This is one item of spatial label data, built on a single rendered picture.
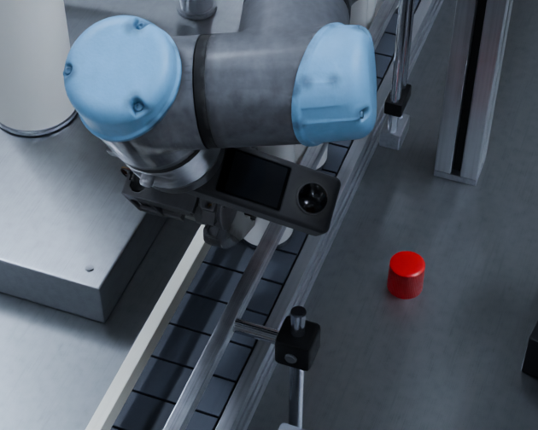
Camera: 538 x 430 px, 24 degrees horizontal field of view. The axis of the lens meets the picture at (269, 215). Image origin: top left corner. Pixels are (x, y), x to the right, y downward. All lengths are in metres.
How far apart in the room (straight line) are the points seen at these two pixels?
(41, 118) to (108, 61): 0.49
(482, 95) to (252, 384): 0.37
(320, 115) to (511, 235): 0.51
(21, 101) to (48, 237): 0.15
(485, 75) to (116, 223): 0.38
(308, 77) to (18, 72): 0.51
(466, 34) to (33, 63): 0.41
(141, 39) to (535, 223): 0.59
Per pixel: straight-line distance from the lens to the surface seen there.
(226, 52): 0.79
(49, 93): 1.25
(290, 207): 0.95
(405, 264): 1.17
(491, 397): 1.12
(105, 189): 1.21
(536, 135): 1.36
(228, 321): 0.99
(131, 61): 0.78
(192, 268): 1.10
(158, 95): 0.77
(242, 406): 1.04
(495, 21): 1.16
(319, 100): 0.77
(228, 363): 1.07
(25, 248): 1.17
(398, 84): 1.20
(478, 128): 1.24
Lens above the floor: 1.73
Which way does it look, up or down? 46 degrees down
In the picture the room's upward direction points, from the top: straight up
